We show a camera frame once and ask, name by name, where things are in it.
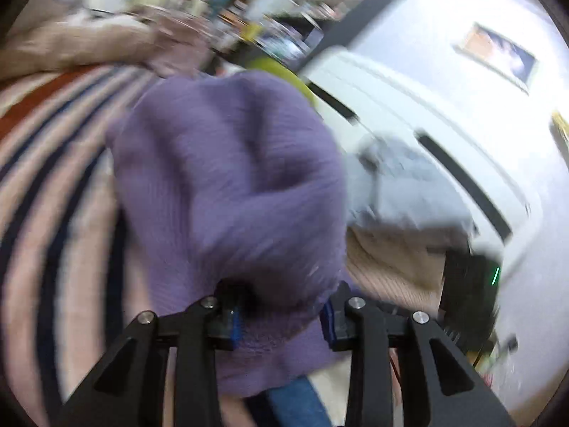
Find yellow-green object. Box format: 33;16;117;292
249;57;318;112

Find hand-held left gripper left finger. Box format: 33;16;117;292
54;279;250;427

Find white door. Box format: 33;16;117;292
302;47;545;272

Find beige blanket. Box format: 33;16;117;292
0;0;214;81

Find purple knit sweater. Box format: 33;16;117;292
106;70;356;397

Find cluttered dark shelf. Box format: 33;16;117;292
213;0;407;72

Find framed wall picture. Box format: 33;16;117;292
452;22;539;94

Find beige ribbed cloth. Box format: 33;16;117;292
342;227;447;307

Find blue cloth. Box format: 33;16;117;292
267;376;334;427

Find striped blanket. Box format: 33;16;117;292
0;63;179;427

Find light grey cloth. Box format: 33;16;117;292
344;131;477;237

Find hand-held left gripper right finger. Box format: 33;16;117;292
320;281;516;427

